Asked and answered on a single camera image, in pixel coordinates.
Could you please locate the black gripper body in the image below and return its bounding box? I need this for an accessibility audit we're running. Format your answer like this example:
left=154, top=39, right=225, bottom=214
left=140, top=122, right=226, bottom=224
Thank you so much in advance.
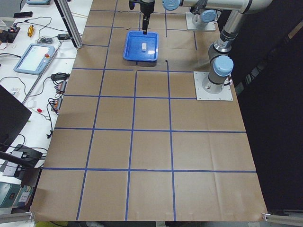
left=142, top=14, right=150, bottom=35

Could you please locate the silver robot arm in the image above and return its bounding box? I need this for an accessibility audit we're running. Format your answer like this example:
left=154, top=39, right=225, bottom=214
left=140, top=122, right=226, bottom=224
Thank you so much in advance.
left=172, top=0, right=272, bottom=94
left=129, top=0, right=222, bottom=35

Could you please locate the blue plastic tray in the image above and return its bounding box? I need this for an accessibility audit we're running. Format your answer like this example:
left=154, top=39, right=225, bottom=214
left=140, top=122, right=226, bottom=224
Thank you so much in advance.
left=123, top=31, right=159, bottom=62

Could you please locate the wooden stick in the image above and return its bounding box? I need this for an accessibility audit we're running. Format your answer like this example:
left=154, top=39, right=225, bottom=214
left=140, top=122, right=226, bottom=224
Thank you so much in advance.
left=71, top=12, right=88, bottom=18

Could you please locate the black power adapter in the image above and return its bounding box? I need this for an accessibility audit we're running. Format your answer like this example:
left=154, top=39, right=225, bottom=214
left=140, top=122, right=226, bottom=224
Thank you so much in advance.
left=57, top=34, right=70, bottom=41

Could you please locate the yellow cylindrical tool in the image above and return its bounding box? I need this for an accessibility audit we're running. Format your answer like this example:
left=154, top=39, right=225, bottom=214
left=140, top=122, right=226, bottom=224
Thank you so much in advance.
left=27, top=25, right=34, bottom=37

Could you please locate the teach pendant tablet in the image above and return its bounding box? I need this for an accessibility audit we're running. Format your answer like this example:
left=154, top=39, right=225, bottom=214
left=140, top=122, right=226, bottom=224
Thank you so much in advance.
left=14, top=44, right=55, bottom=75

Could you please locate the black smartphone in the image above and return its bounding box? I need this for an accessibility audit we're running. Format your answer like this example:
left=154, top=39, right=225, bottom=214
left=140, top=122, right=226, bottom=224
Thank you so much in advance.
left=13, top=11, right=33, bottom=18

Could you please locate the black laptop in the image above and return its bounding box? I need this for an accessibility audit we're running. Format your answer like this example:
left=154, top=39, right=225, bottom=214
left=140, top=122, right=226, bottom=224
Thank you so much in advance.
left=0, top=86, right=32, bottom=152

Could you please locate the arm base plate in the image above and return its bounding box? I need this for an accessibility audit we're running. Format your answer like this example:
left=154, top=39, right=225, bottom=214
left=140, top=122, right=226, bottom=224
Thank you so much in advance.
left=193, top=71, right=233, bottom=101
left=185, top=12, right=216, bottom=32

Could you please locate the aluminium frame post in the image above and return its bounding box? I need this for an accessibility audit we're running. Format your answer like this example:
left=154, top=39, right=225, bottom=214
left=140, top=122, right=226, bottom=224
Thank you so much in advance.
left=54, top=0, right=83, bottom=49

